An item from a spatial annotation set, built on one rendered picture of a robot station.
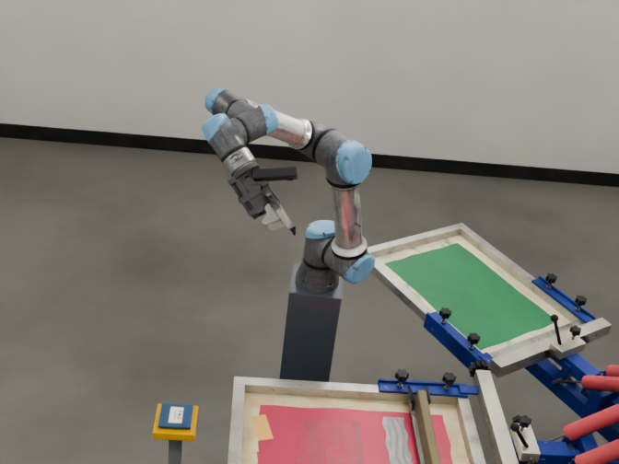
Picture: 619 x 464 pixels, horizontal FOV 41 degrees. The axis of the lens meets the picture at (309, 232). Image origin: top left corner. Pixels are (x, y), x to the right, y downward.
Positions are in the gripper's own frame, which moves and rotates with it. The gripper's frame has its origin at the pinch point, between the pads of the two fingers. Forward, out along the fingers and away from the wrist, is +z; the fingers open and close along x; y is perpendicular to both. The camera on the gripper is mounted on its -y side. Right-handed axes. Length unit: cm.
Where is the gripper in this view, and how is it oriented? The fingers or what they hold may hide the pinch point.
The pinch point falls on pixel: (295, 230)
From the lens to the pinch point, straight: 205.5
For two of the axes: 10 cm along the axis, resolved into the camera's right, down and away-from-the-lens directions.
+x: -0.8, -1.0, -9.9
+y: -8.3, 5.5, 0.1
